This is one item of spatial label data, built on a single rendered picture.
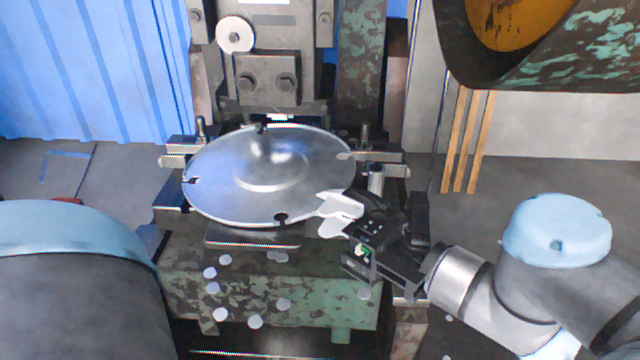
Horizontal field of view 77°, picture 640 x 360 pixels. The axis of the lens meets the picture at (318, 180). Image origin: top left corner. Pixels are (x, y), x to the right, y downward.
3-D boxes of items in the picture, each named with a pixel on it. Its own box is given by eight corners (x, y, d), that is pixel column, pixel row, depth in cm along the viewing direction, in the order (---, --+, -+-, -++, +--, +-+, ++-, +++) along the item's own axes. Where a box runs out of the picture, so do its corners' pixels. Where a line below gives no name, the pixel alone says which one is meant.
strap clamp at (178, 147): (240, 170, 82) (234, 126, 75) (159, 167, 82) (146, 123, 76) (247, 154, 86) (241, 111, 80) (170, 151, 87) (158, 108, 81)
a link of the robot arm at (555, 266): (687, 252, 30) (628, 329, 37) (554, 173, 38) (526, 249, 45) (619, 301, 28) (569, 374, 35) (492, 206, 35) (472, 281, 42)
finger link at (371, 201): (341, 185, 56) (394, 212, 51) (348, 180, 57) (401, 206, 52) (340, 210, 59) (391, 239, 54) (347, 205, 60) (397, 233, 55)
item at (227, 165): (186, 139, 78) (185, 135, 77) (332, 118, 82) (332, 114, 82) (178, 244, 55) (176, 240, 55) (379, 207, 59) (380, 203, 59)
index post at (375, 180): (381, 214, 71) (386, 170, 65) (364, 213, 71) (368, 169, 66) (380, 203, 73) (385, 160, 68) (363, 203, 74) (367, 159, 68)
